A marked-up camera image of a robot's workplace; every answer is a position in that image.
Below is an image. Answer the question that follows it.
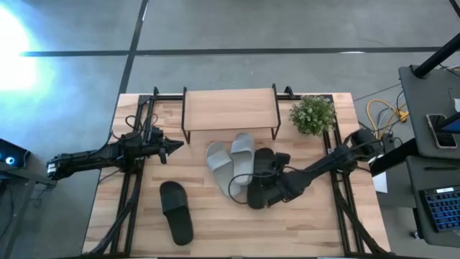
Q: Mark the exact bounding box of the dark metal stand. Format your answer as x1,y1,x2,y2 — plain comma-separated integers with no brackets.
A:
0,161,58,259

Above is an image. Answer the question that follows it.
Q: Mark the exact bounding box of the small green potted plant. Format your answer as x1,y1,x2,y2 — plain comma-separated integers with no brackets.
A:
288,95,337,137

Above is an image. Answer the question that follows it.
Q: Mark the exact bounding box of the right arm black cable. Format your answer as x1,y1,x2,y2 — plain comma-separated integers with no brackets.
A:
228,165,288,204

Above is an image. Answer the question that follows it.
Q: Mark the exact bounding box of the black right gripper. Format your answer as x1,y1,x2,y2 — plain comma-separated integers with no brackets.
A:
257,152,294,209

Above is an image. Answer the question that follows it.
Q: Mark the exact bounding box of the black aluminium extrusion frame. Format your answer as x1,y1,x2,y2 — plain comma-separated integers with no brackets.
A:
84,86,161,257
283,85,391,257

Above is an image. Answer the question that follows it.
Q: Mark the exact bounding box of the blue screen tablet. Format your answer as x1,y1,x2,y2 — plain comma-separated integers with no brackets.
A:
438,112,460,135

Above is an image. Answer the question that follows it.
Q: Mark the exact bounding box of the white paper sheet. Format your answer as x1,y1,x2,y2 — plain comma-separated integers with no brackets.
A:
372,171,389,194

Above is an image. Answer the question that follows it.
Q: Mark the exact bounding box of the grey slide sandal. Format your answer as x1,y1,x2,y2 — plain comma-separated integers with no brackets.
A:
229,132,257,186
206,141,242,198

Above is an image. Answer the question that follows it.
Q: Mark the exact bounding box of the backlit computer keyboard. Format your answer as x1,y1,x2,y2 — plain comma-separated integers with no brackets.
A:
419,186,460,233

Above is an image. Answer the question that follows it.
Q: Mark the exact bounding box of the black slide sandal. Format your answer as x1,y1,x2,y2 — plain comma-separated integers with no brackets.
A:
159,181,194,247
247,147,277,210

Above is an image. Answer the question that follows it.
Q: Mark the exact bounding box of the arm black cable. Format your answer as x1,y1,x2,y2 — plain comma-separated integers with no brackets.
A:
228,165,288,204
124,113,160,135

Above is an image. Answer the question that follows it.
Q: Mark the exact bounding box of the yellow cable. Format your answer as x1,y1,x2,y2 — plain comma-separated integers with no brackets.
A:
366,99,410,140

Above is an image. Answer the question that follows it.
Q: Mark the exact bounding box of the dark grey keyboard desk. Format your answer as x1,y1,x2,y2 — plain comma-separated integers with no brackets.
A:
405,155,460,249

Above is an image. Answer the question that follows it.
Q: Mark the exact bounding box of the black round pole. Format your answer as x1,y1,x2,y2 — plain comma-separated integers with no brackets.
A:
412,34,460,78

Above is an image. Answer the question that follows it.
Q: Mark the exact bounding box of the grey side desk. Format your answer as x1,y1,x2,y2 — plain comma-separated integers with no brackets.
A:
397,64,460,161

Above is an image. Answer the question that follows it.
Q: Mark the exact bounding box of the black angled bar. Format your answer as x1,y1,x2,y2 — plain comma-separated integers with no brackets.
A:
369,138,420,177

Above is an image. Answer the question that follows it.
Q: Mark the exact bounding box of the wooden shelf with black frame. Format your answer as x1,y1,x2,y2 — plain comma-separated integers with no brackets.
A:
180,83,282,145

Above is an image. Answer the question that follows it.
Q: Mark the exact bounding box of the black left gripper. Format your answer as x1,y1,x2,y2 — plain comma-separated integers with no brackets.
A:
143,126,185,165

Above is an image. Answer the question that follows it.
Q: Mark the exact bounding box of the smartphone with light case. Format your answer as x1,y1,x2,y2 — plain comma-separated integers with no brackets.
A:
426,114,458,150

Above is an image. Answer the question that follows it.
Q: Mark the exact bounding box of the black box with blue light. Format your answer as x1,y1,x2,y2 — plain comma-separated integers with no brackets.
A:
0,138,32,169

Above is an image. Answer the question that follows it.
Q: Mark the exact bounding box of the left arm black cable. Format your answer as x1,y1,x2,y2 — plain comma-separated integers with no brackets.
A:
124,113,160,135

